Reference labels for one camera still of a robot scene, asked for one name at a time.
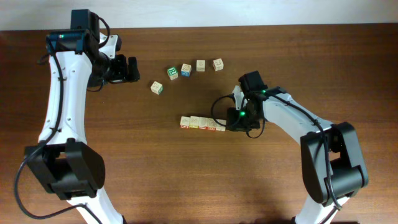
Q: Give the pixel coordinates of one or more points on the wooden block far right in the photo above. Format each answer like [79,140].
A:
[218,64]

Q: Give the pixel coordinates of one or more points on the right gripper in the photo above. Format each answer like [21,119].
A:
[237,126]

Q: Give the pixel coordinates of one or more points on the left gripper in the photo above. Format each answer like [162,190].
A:
[122,75]

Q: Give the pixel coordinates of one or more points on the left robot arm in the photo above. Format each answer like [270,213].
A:
[81,59]

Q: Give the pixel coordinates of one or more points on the wooden block red side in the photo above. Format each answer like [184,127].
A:
[185,122]

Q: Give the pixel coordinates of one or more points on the wooden block red edge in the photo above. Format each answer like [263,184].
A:
[203,123]

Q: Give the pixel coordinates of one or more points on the plain wooden block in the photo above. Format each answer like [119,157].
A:
[200,66]

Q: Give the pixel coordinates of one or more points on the green R letter block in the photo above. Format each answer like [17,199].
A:
[172,73]

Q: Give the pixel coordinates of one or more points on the wooden block blue side snail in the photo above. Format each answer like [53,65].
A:
[186,70]

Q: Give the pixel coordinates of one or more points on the wooden block green side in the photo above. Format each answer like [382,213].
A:
[157,88]

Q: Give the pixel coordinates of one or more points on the wooden block yellow side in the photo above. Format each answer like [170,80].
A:
[194,122]

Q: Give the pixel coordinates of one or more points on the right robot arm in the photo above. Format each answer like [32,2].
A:
[333,166]

